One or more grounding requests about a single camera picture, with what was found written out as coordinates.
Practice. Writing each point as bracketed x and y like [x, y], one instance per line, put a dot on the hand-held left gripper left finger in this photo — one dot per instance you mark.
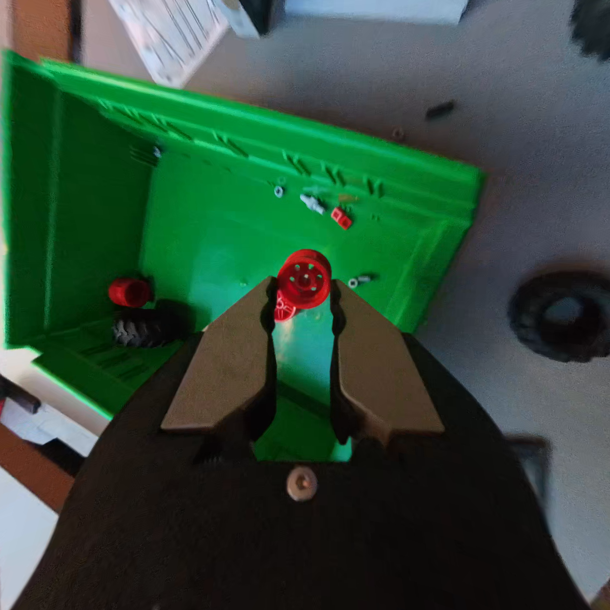
[228, 371]

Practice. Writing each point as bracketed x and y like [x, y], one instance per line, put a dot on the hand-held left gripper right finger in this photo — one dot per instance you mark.
[381, 376]

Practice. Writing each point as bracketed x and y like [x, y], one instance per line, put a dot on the red toy wheel rim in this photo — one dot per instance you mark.
[305, 279]
[286, 312]
[128, 291]

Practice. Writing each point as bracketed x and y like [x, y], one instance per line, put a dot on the green plastic bin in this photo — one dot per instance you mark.
[214, 228]

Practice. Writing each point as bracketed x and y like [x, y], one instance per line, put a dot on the small grey pin piece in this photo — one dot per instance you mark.
[360, 281]

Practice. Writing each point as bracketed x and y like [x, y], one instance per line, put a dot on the small red brick piece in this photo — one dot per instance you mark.
[340, 218]

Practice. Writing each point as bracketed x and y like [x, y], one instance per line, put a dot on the small tan pin piece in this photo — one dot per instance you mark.
[348, 198]

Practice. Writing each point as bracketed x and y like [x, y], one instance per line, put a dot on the grey connector piece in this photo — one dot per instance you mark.
[312, 202]

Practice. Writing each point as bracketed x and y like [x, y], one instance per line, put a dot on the white crumpled sheet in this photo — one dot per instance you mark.
[47, 429]

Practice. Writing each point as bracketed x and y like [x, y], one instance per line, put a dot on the brown wooden plank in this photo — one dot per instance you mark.
[28, 472]

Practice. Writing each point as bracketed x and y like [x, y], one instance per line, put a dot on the small black connector pin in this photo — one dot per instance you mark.
[439, 110]

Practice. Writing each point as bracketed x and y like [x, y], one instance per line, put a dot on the white instruction booklet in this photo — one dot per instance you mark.
[167, 38]

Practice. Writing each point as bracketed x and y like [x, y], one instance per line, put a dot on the grey and black block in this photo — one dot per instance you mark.
[233, 19]

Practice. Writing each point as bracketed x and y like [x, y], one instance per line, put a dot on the pale box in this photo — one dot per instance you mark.
[376, 9]

